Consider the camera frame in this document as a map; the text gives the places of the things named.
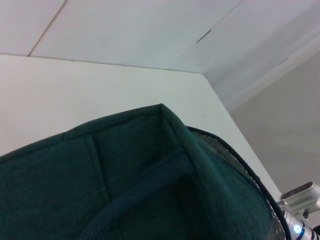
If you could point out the dark teal insulated lunch bag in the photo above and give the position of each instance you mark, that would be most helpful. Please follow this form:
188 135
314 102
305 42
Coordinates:
125 187

